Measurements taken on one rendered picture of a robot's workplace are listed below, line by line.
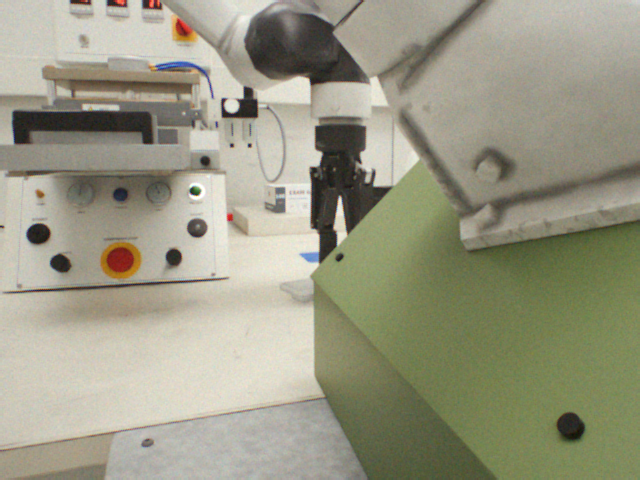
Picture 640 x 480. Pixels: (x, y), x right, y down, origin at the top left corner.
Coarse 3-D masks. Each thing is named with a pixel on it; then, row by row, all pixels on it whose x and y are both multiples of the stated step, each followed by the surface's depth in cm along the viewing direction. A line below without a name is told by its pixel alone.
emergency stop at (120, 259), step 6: (114, 252) 78; (120, 252) 79; (126, 252) 79; (108, 258) 78; (114, 258) 78; (120, 258) 78; (126, 258) 79; (132, 258) 79; (108, 264) 78; (114, 264) 78; (120, 264) 78; (126, 264) 78; (132, 264) 79; (114, 270) 78; (120, 270) 78; (126, 270) 79
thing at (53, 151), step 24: (0, 144) 56; (24, 144) 57; (48, 144) 57; (72, 144) 64; (96, 144) 65; (120, 144) 65; (0, 168) 56; (24, 168) 57; (48, 168) 57; (72, 168) 58; (96, 168) 59; (120, 168) 59; (144, 168) 60; (168, 168) 61
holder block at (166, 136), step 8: (160, 128) 70; (168, 128) 71; (176, 128) 71; (32, 136) 66; (160, 136) 71; (168, 136) 71; (176, 136) 71; (160, 144) 71; (168, 144) 71; (176, 144) 71
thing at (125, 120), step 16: (16, 112) 56; (32, 112) 56; (48, 112) 57; (64, 112) 57; (80, 112) 57; (96, 112) 58; (112, 112) 58; (128, 112) 59; (144, 112) 59; (16, 128) 56; (32, 128) 56; (48, 128) 57; (64, 128) 57; (80, 128) 58; (96, 128) 58; (112, 128) 59; (128, 128) 59; (144, 128) 59; (144, 144) 60
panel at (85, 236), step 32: (32, 192) 79; (64, 192) 80; (96, 192) 81; (128, 192) 82; (32, 224) 78; (64, 224) 79; (96, 224) 80; (128, 224) 81; (160, 224) 82; (32, 256) 76; (96, 256) 79; (160, 256) 81; (192, 256) 82; (32, 288) 75
